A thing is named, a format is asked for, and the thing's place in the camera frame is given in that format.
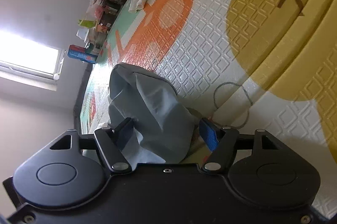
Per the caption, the light blue shirt white collar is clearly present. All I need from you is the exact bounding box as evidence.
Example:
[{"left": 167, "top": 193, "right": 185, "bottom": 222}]
[{"left": 108, "top": 63, "right": 197, "bottom": 168}]

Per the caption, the blue drink can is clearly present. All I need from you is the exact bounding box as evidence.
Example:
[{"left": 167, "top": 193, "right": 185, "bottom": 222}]
[{"left": 67, "top": 44, "right": 97, "bottom": 64}]

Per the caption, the colourful foam play mat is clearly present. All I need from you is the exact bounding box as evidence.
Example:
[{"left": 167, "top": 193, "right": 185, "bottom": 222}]
[{"left": 80, "top": 0, "right": 336, "bottom": 218}]

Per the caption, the window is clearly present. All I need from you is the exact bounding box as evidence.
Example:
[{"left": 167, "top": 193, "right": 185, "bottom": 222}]
[{"left": 1, "top": 28, "right": 66, "bottom": 83}]

